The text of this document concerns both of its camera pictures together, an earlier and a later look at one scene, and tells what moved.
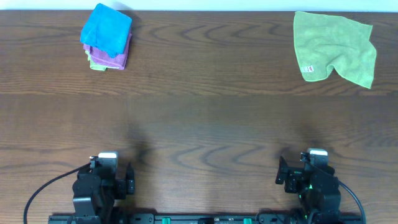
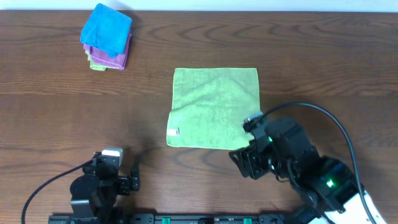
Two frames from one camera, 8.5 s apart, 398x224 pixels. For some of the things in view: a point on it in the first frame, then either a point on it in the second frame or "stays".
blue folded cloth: x=107 y=29 stays
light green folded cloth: x=94 y=66 stays
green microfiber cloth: x=323 y=40 to x=209 y=106
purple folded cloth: x=102 y=58 stays
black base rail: x=206 y=218 stays
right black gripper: x=293 y=177 to x=248 y=161
